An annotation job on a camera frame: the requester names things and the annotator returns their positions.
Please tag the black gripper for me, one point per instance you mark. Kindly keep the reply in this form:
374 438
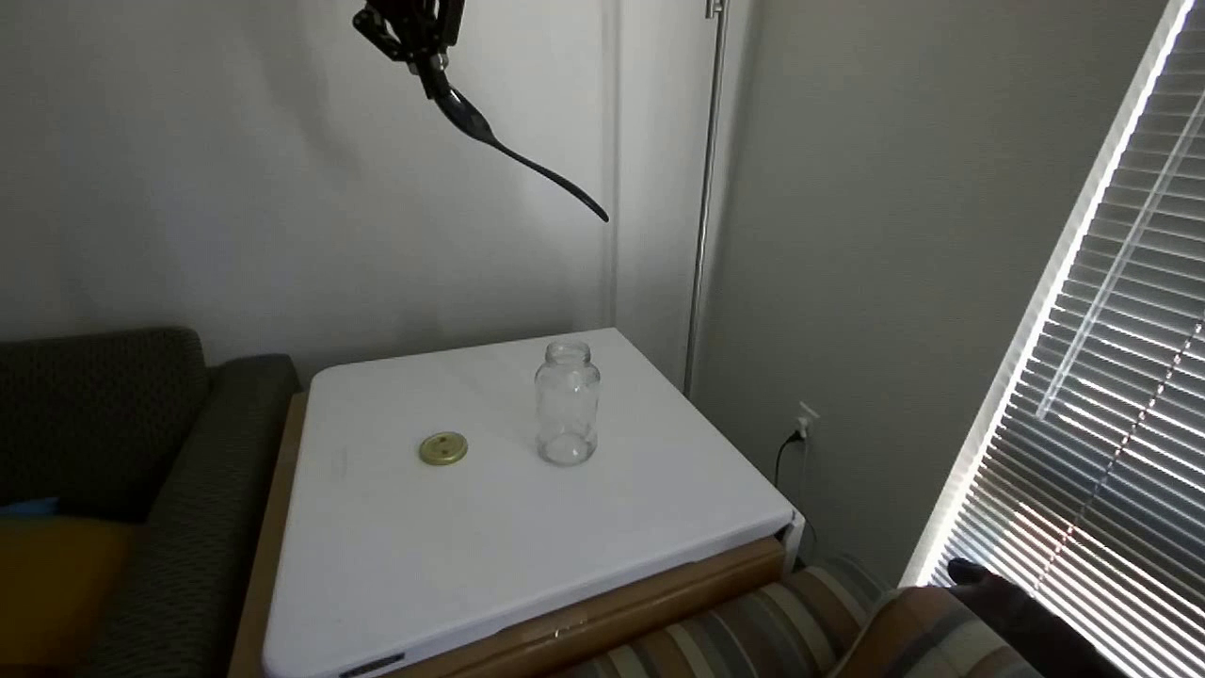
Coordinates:
428 7

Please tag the black plastic spoon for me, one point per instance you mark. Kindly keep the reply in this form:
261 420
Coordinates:
529 161

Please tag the thin grey vertical rod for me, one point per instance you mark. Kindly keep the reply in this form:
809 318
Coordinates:
703 189

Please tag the clear glass jar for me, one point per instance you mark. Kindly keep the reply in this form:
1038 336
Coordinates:
566 409

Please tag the gold metal jar lid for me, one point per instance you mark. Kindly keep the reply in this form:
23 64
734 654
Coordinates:
441 450

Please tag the dark grey sofa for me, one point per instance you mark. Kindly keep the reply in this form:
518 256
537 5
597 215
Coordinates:
190 503

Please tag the white table board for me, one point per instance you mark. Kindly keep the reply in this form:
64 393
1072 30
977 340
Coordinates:
626 603

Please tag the yellow cushion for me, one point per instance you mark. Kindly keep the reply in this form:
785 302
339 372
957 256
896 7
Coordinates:
56 587

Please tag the striped fabric sofa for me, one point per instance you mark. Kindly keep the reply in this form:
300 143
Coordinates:
715 635

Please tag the striped sofa cushion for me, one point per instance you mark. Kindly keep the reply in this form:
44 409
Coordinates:
928 641

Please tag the white window blinds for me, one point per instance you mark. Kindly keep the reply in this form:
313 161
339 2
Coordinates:
1105 438

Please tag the dark brown object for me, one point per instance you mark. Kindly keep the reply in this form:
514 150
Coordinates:
1028 624

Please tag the white wall outlet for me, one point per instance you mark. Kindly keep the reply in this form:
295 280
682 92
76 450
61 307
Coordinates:
808 420

